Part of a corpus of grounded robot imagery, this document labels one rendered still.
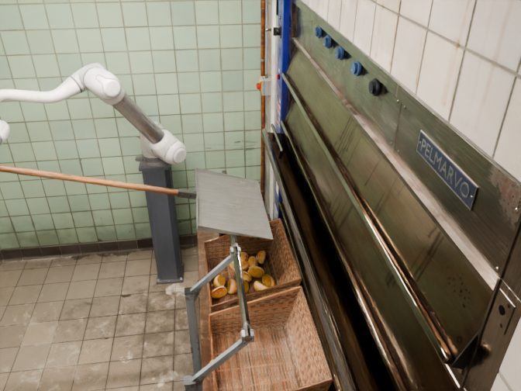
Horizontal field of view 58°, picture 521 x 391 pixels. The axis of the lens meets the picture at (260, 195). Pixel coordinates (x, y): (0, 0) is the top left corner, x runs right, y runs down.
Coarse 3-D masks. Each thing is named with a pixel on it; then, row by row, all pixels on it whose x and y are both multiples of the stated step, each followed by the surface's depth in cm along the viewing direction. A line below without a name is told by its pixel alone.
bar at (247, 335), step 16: (240, 256) 207; (240, 272) 193; (192, 288) 215; (240, 288) 185; (192, 304) 218; (240, 304) 178; (192, 320) 223; (192, 336) 229; (192, 352) 235; (224, 352) 171; (208, 368) 172; (192, 384) 174
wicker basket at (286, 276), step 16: (272, 224) 284; (208, 240) 283; (224, 240) 285; (240, 240) 286; (256, 240) 289; (272, 240) 290; (288, 240) 267; (224, 256) 291; (272, 256) 285; (288, 256) 259; (208, 272) 259; (224, 272) 281; (272, 272) 280; (288, 272) 255; (208, 288) 265; (272, 288) 238; (288, 288) 239; (224, 304) 238; (240, 320) 246
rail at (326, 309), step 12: (264, 132) 250; (276, 168) 216; (288, 192) 198; (288, 204) 190; (300, 228) 176; (300, 240) 170; (312, 264) 158; (312, 276) 154; (324, 300) 144; (324, 312) 141; (336, 336) 132; (336, 348) 129; (348, 360) 125; (348, 372) 121; (348, 384) 120
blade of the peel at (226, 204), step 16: (208, 176) 256; (224, 176) 260; (208, 192) 241; (224, 192) 245; (240, 192) 249; (256, 192) 253; (208, 208) 228; (224, 208) 232; (240, 208) 236; (256, 208) 239; (208, 224) 216; (224, 224) 220; (240, 224) 223; (256, 224) 226
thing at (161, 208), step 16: (144, 176) 311; (160, 176) 311; (160, 208) 324; (160, 224) 331; (176, 224) 339; (160, 240) 338; (176, 240) 342; (160, 256) 346; (176, 256) 348; (160, 272) 354; (176, 272) 355
